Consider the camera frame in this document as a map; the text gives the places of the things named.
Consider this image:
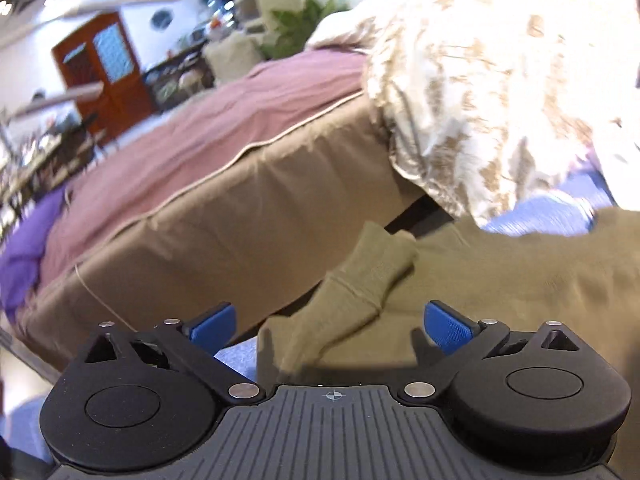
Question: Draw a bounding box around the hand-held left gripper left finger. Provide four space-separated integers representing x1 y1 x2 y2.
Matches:
82 302 266 405

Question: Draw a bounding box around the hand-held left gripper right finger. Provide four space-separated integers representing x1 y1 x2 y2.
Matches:
400 300 592 405

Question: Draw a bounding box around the olive green sweater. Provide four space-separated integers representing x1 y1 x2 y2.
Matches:
256 207 640 391

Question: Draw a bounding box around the blue floor mat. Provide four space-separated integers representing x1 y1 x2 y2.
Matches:
0 157 618 466

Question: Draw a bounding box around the bed with pink sheet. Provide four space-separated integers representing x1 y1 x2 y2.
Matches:
15 47 426 368

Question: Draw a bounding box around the purple cloth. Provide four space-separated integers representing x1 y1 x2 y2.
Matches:
0 187 68 326

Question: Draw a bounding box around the cluttered table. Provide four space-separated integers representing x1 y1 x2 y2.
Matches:
0 110 110 223

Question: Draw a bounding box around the dark low shelf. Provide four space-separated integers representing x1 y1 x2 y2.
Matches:
141 52 213 112

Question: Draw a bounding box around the white and tan floral duvet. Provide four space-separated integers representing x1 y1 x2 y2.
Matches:
305 0 640 228

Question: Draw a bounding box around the beige cushion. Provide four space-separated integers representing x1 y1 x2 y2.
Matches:
204 35 267 84

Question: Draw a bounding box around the red-brown wooden door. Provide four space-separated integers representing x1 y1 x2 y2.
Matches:
51 11 156 136

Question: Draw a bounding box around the green potted plant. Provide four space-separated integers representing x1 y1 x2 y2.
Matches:
259 0 352 61

